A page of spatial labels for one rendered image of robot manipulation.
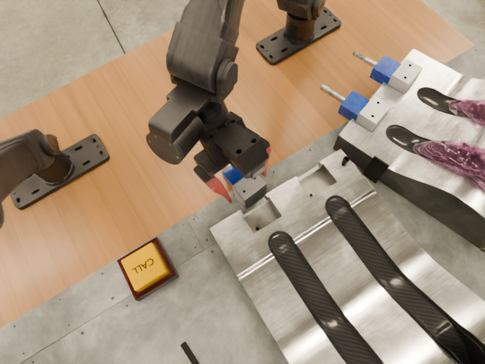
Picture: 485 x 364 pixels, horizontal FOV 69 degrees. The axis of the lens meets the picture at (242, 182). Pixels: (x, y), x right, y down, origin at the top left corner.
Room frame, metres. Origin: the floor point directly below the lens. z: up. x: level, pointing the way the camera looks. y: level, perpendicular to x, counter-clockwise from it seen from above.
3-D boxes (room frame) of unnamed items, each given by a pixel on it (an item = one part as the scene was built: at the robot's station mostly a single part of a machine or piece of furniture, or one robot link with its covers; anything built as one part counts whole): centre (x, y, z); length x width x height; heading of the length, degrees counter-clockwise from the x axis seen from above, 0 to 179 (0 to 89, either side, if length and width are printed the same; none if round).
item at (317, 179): (0.21, -0.12, 0.87); 0.05 x 0.05 x 0.04; 24
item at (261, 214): (0.17, -0.02, 0.87); 0.05 x 0.05 x 0.04; 24
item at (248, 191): (0.27, 0.01, 0.83); 0.13 x 0.05 x 0.05; 30
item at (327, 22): (0.60, -0.18, 0.84); 0.20 x 0.07 x 0.08; 116
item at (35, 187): (0.34, 0.36, 0.84); 0.20 x 0.07 x 0.08; 116
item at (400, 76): (0.44, -0.31, 0.86); 0.13 x 0.05 x 0.05; 41
